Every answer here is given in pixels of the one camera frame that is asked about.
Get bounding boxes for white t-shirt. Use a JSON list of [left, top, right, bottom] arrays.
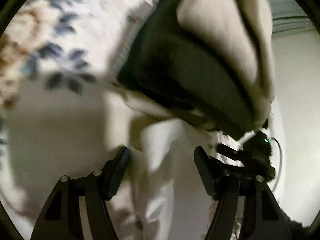
[[104, 89, 216, 239]]

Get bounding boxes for green curtain right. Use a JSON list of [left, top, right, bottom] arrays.
[[268, 0, 315, 36]]

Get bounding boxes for floral bed sheet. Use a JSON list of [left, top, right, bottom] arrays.
[[0, 0, 176, 240]]

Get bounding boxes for folded beige garment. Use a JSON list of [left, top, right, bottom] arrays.
[[177, 0, 275, 129]]

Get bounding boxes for folded black garment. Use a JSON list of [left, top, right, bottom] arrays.
[[117, 0, 254, 140]]

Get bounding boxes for black cable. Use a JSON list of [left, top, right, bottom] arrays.
[[269, 137, 283, 193]]

